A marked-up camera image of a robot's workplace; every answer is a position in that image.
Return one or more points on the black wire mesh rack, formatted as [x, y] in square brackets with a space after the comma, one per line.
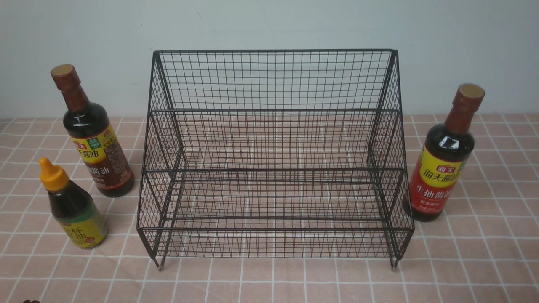
[274, 154]

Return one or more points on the small bottle yellow cap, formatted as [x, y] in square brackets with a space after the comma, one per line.
[72, 207]

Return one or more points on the pink checkered tablecloth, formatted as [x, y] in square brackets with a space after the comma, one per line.
[483, 249]

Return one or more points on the soy sauce bottle brown label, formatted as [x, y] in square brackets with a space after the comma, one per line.
[88, 125]

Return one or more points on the soy sauce bottle red label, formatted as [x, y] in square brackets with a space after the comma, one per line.
[446, 150]

